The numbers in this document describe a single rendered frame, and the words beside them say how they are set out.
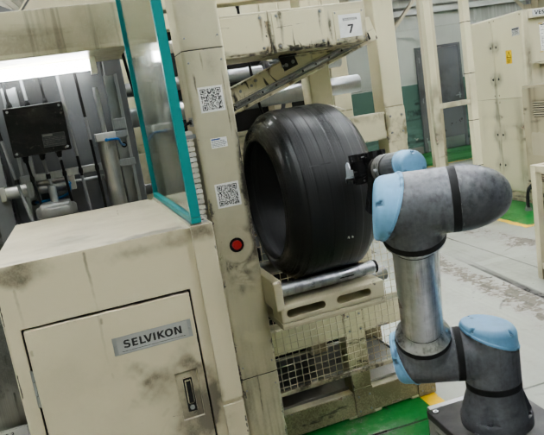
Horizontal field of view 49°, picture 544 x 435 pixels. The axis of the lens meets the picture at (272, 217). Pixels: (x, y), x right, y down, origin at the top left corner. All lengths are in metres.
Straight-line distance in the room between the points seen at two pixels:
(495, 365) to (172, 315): 0.66
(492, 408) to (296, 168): 0.81
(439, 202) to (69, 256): 0.65
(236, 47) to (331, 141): 0.54
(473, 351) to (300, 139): 0.79
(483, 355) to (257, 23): 1.34
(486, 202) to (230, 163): 0.97
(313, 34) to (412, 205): 1.29
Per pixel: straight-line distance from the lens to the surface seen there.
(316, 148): 1.74
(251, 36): 2.13
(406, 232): 1.04
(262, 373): 1.99
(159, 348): 1.17
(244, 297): 1.89
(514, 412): 1.39
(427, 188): 1.02
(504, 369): 1.35
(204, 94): 1.79
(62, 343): 1.15
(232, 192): 1.82
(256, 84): 2.26
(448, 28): 13.00
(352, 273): 1.92
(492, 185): 1.05
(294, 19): 2.19
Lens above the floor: 1.47
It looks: 11 degrees down
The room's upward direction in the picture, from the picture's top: 9 degrees counter-clockwise
